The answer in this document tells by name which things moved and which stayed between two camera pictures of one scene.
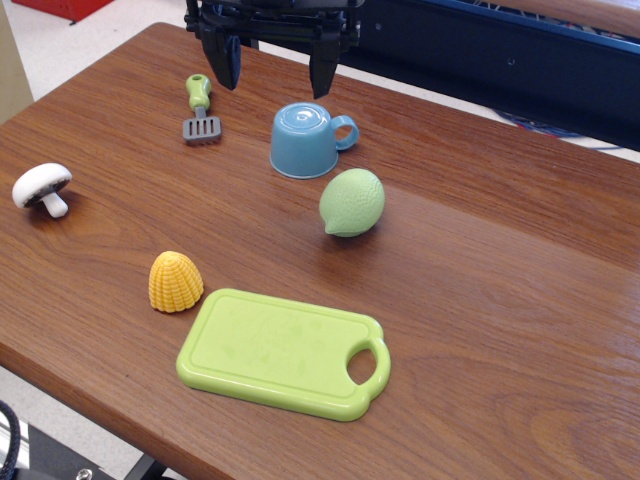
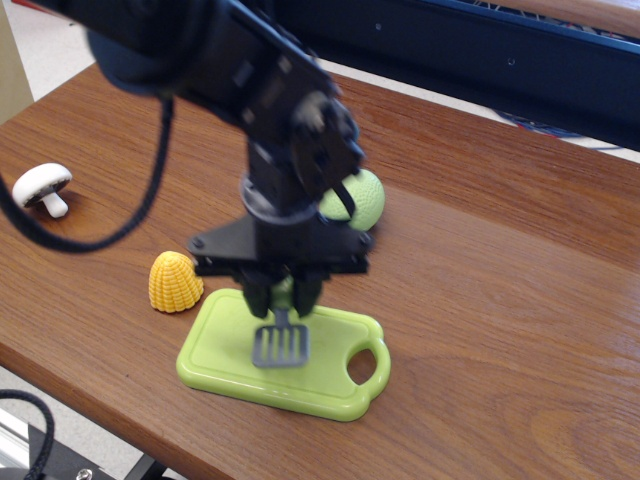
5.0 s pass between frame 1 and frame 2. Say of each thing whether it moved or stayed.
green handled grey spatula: moved
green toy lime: stayed
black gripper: moved
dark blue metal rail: stayed
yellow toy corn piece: stayed
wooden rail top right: stayed
